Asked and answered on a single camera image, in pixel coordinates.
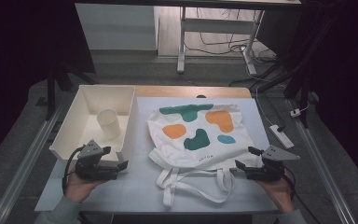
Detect white power cable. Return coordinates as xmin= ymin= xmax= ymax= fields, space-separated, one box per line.
xmin=245 ymin=63 xmax=276 ymax=127

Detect tangle of floor cables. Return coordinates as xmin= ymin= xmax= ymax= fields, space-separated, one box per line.
xmin=185 ymin=7 xmax=278 ymax=63

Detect black tripod stand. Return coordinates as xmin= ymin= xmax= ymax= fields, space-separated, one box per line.
xmin=45 ymin=62 xmax=97 ymax=120

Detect black metal stand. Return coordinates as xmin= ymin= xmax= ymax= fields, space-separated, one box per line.
xmin=255 ymin=8 xmax=334 ymax=129

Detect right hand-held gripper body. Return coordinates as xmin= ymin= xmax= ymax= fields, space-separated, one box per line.
xmin=245 ymin=145 xmax=301 ymax=182

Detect white tote bag coloured blobs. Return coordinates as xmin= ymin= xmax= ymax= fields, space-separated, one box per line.
xmin=147 ymin=103 xmax=264 ymax=209

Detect dark curtain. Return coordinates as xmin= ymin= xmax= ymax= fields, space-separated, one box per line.
xmin=0 ymin=0 xmax=96 ymax=169
xmin=301 ymin=0 xmax=358 ymax=190

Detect person's right hand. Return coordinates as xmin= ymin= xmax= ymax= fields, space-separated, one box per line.
xmin=255 ymin=174 xmax=295 ymax=214

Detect white cabinet panel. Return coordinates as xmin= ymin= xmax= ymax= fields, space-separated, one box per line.
xmin=74 ymin=3 xmax=159 ymax=51

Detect white power strip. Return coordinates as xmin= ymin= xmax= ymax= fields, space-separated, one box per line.
xmin=268 ymin=124 xmax=296 ymax=149

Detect white plastic bin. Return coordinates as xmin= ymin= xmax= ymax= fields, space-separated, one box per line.
xmin=48 ymin=84 xmax=137 ymax=173

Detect right hand-held gripper black cable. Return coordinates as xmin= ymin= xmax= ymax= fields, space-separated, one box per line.
xmin=282 ymin=167 xmax=318 ymax=224

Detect black power cable with plug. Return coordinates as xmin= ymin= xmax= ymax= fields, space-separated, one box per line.
xmin=255 ymin=88 xmax=286 ymax=133

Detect white standing desk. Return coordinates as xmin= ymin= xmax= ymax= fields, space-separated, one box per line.
xmin=74 ymin=0 xmax=302 ymax=76

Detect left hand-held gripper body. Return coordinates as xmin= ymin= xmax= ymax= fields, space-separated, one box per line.
xmin=74 ymin=139 xmax=119 ymax=181

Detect metal floor rail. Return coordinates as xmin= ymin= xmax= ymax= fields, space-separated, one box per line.
xmin=0 ymin=104 xmax=64 ymax=224
xmin=287 ymin=99 xmax=357 ymax=224

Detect person's left hand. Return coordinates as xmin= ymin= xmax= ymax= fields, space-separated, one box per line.
xmin=64 ymin=172 xmax=106 ymax=203

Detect white cup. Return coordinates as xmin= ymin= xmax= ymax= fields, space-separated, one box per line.
xmin=96 ymin=108 xmax=123 ymax=140

